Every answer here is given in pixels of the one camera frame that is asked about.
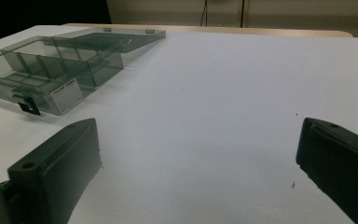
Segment black cable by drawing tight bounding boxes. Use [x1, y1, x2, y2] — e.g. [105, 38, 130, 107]
[200, 0, 208, 27]

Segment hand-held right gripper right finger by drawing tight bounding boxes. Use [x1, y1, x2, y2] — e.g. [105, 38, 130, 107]
[296, 117, 358, 224]

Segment black metal stand pole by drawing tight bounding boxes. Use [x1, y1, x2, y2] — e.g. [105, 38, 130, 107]
[241, 0, 250, 28]

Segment clear plastic compartment box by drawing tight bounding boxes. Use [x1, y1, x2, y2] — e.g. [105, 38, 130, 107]
[0, 27, 167, 117]

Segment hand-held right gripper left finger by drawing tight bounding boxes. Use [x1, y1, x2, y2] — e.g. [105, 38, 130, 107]
[7, 118, 103, 224]

